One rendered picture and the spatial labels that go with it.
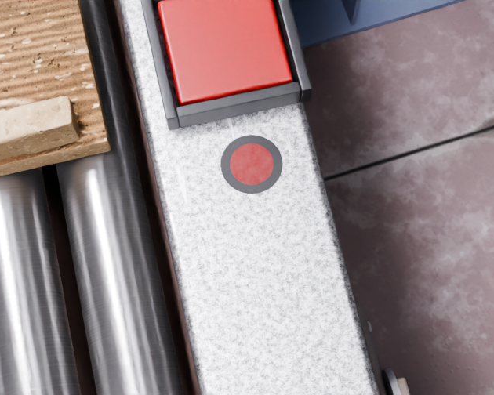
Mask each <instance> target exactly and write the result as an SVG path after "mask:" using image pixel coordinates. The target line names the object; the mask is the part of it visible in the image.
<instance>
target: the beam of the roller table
mask: <svg viewBox="0 0 494 395"><path fill-rule="evenodd" d="M118 4H119V9H120V13H121V17H122V23H123V27H124V32H125V38H126V42H127V46H128V50H129V57H130V61H131V65H132V69H133V76H134V80H135V84H136V91H137V95H138V99H139V103H140V110H141V114H142V118H143V125H144V129H145V133H146V137H147V144H148V147H149V151H150V156H151V163H152V166H153V170H154V177H155V182H156V185H157V189H158V196H159V201H160V204H161V208H162V215H163V219H164V223H165V230H166V234H167V238H168V242H169V249H170V253H171V257H172V261H173V268H174V272H175V276H176V283H177V287H178V291H179V294H180V301H181V306H182V310H183V316H184V320H185V325H186V329H187V335H188V339H189V343H190V348H191V354H192V358H193V362H194V369H195V373H196V377H197V381H198V388H199V392H200V395H380V391H379V388H378V385H377V381H376V376H375V372H374V370H373V366H372V361H371V357H370V354H369V349H368V346H367V342H366V339H365V333H364V331H363V327H362V324H361V318H360V315H359V312H358V307H357V303H356V300H355V297H354V292H353V288H352V285H351V279H350V276H349V273H348V270H347V264H346V261H345V258H344V255H343V249H342V246H341V243H340V238H339V235H338V231H337V228H336V222H335V219H334V216H333V213H332V207H331V204H330V200H329V196H328V192H327V189H326V185H325V181H324V177H323V174H322V170H321V165H320V161H319V159H318V153H317V150H316V146H315V143H314V138H313V135H312V131H311V126H310V123H309V120H308V116H307V111H306V107H305V105H304V102H302V103H301V102H299V103H295V104H292V105H288V106H284V107H277V108H273V109H269V110H265V111H258V112H255V113H251V114H243V115H240V116H236V117H232V118H225V119H221V120H217V121H211V122H206V123H203V124H199V125H192V126H188V127H184V128H181V127H179V128H178V129H174V130H169V129H168V126H167V122H166V119H165V112H164V108H163V105H162V98H161V94H160V90H159V86H158V79H157V75H156V72H155V68H154V61H153V57H152V54H151V47H150V43H149V39H148V36H147V29H146V25H145V21H144V17H143V10H142V6H141V3H140V0H118ZM247 135H258V136H262V137H265V138H267V139H269V140H270V141H271V142H272V143H274V145H275V146H276V147H277V148H278V149H279V151H280V153H281V156H282V162H283V166H282V173H281V176H280V177H279V179H278V181H277V182H276V184H275V185H273V187H271V188H270V189H269V190H266V191H264V192H262V193H259V194H245V193H242V192H239V191H237V190H235V189H234V188H233V187H231V186H230V185H229V184H228V183H227V182H226V180H225V179H224V177H223V174H222V172H221V167H220V162H221V157H222V154H223V152H224V150H225V148H226V147H227V146H228V144H229V143H231V142H232V141H233V140H235V139H237V138H238V137H241V136H247Z"/></svg>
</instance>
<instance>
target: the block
mask: <svg viewBox="0 0 494 395"><path fill-rule="evenodd" d="M78 140H80V132H79V128H78V122H77V116H76V114H75V112H74V107H73V104H72V102H71V100H70V98H69V97H67V96H60V97H57V98H52V99H49V100H43V101H39V102H35V103H29V104H26V105H22V106H18V107H14V108H12V109H9V110H7V111H3V112H0V160H2V159H5V158H10V157H12V156H17V155H23V154H34V153H38V152H41V151H44V150H49V149H52V148H55V147H60V146H63V145H65V144H69V143H73V142H76V141H78Z"/></svg>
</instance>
